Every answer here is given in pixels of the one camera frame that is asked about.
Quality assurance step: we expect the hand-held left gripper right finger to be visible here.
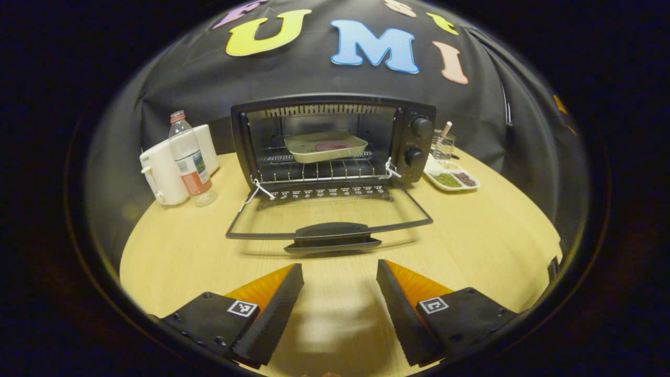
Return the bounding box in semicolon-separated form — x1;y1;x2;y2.
376;259;519;367

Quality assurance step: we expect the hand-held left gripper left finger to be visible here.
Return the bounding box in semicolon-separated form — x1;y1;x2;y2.
161;263;305;369

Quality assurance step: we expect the black electric oven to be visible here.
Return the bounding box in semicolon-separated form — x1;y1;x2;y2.
225;93;438;256

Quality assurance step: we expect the cream rectangular tray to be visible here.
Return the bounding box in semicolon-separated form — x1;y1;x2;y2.
283;131;369;164

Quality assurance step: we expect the white divided bean dish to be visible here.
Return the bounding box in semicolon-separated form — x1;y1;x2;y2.
423;157;481;192

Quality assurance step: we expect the metal mesh holder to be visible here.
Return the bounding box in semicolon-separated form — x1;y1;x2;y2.
430;128;457;160

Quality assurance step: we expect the clear plastic water bottle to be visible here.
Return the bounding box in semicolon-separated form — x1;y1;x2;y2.
169;110;218;207

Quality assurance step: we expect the white toaster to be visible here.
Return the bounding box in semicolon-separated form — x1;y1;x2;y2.
139;124;220;206

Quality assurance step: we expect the black backdrop cloth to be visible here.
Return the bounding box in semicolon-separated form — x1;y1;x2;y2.
86;0;589;252

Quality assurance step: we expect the metal wire oven rack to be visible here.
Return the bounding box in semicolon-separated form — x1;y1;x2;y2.
256;148;390;184

